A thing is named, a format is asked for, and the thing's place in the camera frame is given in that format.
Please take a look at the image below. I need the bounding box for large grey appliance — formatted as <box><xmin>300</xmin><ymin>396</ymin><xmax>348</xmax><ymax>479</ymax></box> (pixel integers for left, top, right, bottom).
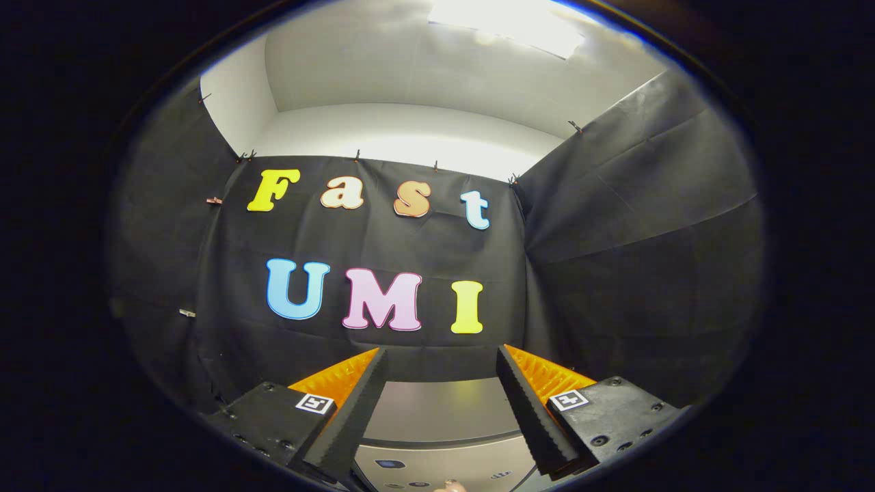
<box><xmin>352</xmin><ymin>378</ymin><xmax>541</xmax><ymax>492</ymax></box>

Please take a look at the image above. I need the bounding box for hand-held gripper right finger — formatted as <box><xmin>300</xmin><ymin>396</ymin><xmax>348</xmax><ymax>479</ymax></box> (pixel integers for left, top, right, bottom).
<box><xmin>496</xmin><ymin>344</ymin><xmax>688</xmax><ymax>479</ymax></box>

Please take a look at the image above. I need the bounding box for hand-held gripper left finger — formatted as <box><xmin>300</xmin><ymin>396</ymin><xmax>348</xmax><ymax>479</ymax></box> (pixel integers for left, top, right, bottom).
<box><xmin>205</xmin><ymin>346</ymin><xmax>389</xmax><ymax>484</ymax></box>

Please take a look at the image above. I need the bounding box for black backdrop cloth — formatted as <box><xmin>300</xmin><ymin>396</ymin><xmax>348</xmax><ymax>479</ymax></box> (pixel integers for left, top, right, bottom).
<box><xmin>106</xmin><ymin>68</ymin><xmax>766</xmax><ymax>418</ymax></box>

